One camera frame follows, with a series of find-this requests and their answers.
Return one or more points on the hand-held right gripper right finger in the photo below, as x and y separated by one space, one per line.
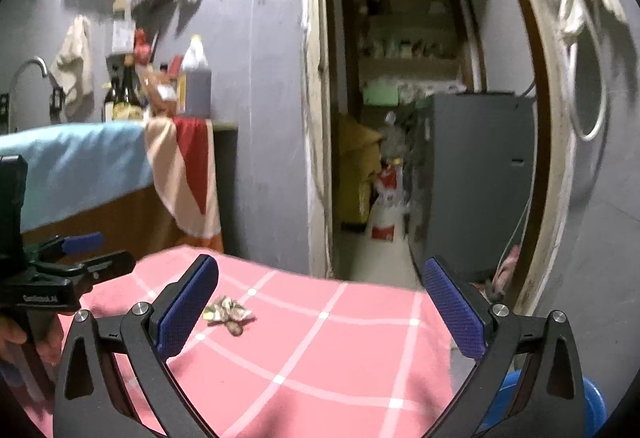
452 313

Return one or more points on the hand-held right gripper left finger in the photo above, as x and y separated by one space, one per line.
185 313

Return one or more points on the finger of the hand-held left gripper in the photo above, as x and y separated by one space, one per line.
82 243
107 265

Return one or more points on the small wrapper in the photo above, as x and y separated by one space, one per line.
230 310

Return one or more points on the person's left hand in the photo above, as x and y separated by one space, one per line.
12 335

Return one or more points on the brown wooden cabinet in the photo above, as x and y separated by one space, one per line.
125 223

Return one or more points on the white red sack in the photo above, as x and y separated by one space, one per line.
387 208

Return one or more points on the red beige striped cloth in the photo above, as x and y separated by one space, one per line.
185 168

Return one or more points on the pink checked blanket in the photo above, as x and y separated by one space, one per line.
325 343

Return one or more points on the grey refrigerator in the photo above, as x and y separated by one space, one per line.
475 178

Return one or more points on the dark glass bottle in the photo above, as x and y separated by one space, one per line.
132 96
112 101

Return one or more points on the blue plastic basin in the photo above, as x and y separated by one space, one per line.
594 403

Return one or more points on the brown snack bag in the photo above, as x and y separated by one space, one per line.
160 93

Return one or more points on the beige hanging towel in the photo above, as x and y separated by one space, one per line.
75 68

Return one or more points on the yellow bag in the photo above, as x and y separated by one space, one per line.
355 158

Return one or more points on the metal faucet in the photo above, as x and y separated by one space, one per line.
27 66

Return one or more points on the clear plastic bag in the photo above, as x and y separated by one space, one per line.
397 133

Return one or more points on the jug of dark liquid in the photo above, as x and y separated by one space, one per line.
196 83

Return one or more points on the light green box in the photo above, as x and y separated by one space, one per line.
380 93

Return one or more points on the storage shelf unit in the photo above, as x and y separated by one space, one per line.
410 48

